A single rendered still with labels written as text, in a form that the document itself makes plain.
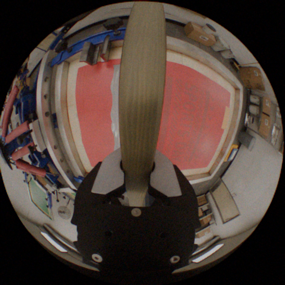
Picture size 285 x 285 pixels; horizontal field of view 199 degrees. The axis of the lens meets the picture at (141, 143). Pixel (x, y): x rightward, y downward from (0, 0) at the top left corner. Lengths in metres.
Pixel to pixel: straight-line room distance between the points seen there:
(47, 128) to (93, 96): 0.22
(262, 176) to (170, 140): 3.55
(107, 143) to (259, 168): 3.71
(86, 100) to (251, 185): 3.94
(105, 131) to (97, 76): 0.18
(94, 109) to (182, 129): 0.29
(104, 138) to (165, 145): 0.21
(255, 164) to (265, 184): 0.84
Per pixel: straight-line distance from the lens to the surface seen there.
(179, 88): 0.27
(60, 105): 0.34
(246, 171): 3.71
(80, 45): 0.35
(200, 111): 0.31
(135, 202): 0.16
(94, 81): 0.29
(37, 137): 0.41
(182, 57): 0.32
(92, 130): 0.30
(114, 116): 0.25
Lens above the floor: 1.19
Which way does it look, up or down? 61 degrees down
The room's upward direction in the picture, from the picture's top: 179 degrees clockwise
